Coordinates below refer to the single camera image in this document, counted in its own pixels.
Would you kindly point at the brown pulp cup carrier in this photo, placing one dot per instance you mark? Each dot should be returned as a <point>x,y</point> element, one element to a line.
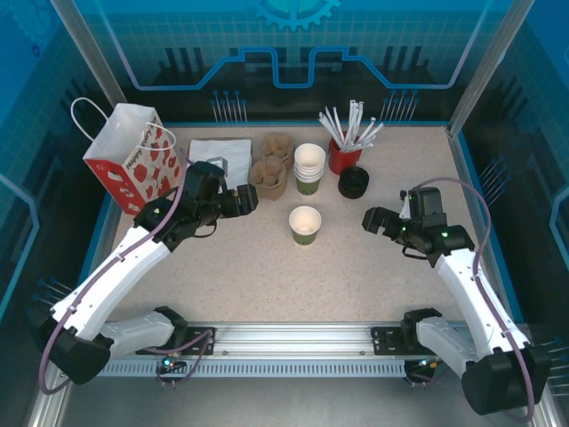
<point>278,147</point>
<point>266,175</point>

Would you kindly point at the green paper coffee cup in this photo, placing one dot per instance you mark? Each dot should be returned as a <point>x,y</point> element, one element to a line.
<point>305,231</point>

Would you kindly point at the white and red paper bag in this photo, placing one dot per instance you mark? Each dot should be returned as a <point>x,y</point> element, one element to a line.
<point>129,133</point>

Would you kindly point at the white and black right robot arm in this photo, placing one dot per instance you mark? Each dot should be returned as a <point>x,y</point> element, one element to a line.
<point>467,284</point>

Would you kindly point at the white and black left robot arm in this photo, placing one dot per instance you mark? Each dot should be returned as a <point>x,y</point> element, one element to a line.
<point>133,258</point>

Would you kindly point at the stack of black cup lids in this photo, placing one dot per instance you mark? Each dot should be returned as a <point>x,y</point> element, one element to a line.
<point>353,182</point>

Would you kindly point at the white paper napkin stack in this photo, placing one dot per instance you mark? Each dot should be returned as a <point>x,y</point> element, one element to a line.
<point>222,149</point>

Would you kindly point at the stack of paper cups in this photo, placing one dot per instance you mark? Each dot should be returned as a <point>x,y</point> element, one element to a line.
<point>309,171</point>

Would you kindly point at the red straw holder cup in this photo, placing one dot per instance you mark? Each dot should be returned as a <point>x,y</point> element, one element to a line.
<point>344,160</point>

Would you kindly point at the white wrapped straw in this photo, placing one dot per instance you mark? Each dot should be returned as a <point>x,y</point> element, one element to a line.
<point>372,134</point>
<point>331,131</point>
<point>336,125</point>
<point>351,122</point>
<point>358,122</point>
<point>366,130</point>

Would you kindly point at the small lit connector board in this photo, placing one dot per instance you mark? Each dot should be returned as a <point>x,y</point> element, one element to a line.
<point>427,364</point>
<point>169,364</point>

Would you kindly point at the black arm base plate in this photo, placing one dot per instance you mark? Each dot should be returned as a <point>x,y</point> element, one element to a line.
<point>384,340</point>
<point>200,342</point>

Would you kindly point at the aluminium mounting rail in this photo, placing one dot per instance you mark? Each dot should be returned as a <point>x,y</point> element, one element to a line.
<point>289,338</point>

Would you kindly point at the aluminium frame post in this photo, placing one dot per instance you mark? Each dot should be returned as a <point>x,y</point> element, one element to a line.
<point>489,62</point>
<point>89,49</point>

